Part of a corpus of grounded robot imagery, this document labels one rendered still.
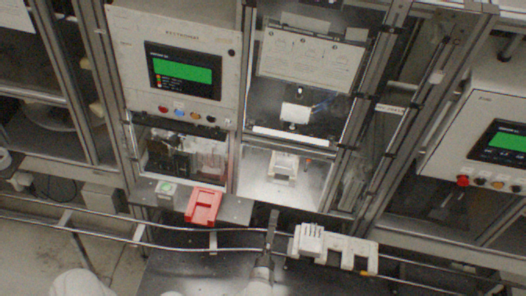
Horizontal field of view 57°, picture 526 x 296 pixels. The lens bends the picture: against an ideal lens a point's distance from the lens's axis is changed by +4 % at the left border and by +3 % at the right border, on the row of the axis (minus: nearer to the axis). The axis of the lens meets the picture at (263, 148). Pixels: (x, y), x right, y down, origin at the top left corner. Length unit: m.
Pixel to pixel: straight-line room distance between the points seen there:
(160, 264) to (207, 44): 1.13
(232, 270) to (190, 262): 0.19
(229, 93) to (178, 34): 0.27
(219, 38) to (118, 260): 1.89
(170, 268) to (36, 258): 1.13
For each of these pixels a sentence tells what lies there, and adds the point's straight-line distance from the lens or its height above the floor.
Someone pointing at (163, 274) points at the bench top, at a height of 0.68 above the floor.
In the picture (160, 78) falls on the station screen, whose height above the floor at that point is 1.60.
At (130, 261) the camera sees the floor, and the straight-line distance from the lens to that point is 3.05.
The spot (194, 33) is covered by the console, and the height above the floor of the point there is 1.80.
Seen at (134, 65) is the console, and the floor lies 1.61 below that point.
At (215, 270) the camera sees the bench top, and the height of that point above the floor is 0.68.
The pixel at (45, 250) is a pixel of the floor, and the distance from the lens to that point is 3.19.
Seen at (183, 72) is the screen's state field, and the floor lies 1.65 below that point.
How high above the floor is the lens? 2.75
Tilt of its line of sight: 52 degrees down
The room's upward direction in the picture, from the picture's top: 8 degrees clockwise
